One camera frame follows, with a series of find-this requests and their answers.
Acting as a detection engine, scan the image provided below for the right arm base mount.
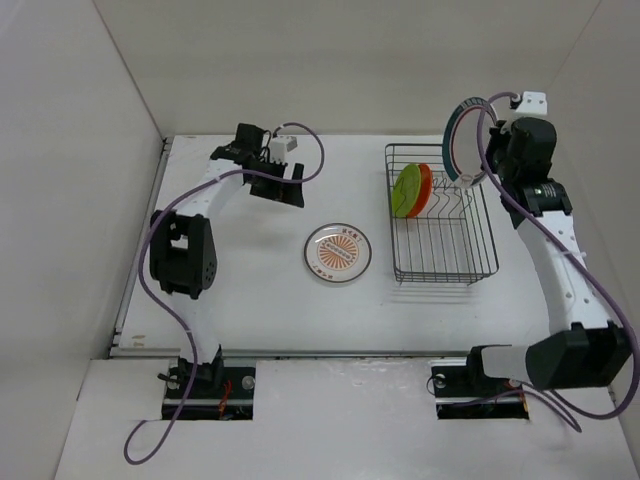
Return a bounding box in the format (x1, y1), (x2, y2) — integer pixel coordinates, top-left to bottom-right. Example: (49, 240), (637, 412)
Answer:
(427, 363), (529, 420)

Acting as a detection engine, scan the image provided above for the white plate green rim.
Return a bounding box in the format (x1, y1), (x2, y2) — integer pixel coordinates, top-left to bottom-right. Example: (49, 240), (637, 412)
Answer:
(441, 97), (497, 189)

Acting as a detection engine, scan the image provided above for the white plate sunburst pattern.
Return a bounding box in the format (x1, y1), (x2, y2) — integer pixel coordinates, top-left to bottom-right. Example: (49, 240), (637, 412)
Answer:
(303, 222), (373, 285)

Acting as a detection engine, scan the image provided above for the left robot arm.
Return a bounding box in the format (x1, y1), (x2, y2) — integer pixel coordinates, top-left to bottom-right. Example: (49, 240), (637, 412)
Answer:
(148, 123), (304, 397)

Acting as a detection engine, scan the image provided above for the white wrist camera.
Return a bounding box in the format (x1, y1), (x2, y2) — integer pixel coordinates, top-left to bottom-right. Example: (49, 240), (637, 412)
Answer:
(269, 135), (298, 165)
(510, 91), (548, 118)

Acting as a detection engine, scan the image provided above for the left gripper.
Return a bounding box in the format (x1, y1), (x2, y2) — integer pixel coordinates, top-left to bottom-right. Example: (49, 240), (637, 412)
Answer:
(247, 155), (302, 207)

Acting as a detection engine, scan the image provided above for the grey wire dish rack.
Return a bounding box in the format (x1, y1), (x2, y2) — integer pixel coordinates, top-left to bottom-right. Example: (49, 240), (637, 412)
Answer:
(384, 142), (499, 285)

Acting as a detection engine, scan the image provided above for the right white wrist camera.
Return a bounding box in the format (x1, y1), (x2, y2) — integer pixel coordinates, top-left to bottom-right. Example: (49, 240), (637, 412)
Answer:
(510, 91), (548, 118)

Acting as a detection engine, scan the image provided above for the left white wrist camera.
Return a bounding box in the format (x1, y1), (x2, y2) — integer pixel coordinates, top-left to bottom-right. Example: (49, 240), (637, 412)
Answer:
(269, 135), (298, 165)

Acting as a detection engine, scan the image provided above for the orange plate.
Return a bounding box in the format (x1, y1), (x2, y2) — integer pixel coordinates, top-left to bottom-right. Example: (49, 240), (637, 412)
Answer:
(407, 163), (433, 218)

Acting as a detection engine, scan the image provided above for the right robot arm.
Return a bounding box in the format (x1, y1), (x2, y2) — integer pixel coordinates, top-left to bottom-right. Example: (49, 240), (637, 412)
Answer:
(462, 117), (638, 394)

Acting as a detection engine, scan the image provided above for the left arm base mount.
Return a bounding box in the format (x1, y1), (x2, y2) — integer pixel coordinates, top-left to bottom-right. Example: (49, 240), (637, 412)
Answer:
(158, 365), (256, 421)

